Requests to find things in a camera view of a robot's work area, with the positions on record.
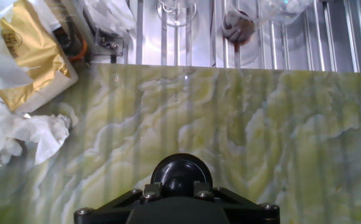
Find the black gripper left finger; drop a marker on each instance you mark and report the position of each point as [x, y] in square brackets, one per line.
[112, 209]

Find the clear cup with brown residue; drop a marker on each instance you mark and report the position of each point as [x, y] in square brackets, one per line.
[238, 29]

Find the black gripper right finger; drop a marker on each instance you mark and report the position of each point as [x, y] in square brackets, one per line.
[246, 209]

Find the gold white tissue pack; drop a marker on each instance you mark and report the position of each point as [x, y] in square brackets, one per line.
[34, 56]

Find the crumpled white tissue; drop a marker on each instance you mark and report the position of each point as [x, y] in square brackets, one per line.
[37, 133]

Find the clear drinking glass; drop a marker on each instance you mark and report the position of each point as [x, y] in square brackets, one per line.
[176, 17]

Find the green marble pattern mat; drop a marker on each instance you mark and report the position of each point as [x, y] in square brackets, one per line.
[199, 124]

